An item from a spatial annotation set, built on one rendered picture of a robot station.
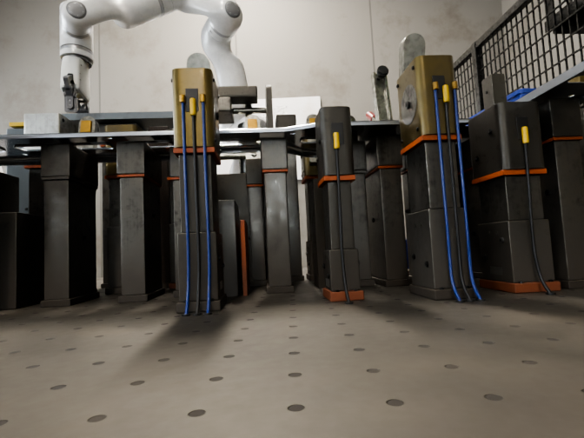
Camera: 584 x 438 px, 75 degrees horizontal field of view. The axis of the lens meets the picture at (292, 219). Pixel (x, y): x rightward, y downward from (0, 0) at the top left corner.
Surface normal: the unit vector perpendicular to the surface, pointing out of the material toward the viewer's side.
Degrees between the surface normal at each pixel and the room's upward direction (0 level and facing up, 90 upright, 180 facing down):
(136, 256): 90
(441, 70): 90
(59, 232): 90
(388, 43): 90
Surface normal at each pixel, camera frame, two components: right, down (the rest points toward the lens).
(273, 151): 0.07, -0.08
